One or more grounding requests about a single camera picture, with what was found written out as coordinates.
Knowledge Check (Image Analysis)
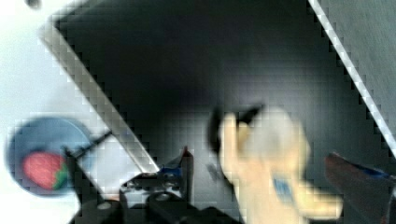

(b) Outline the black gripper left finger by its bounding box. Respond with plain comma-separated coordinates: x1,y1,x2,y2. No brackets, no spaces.
160,147,194,202

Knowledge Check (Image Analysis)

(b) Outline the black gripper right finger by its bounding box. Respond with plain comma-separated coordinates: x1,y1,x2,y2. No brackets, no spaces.
325,153,396,224

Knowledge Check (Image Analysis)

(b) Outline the peeled plush banana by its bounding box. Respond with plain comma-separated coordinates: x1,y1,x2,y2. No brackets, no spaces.
219,107,343,224

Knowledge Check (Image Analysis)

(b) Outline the silver black toaster oven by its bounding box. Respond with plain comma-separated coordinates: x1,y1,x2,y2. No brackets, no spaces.
42,0,395,217

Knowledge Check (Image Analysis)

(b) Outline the red toy strawberry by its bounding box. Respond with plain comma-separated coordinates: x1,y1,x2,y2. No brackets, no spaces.
22,151,67,190

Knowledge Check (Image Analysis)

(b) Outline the blue cup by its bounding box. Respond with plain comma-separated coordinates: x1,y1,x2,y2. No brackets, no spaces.
5,117,92,198

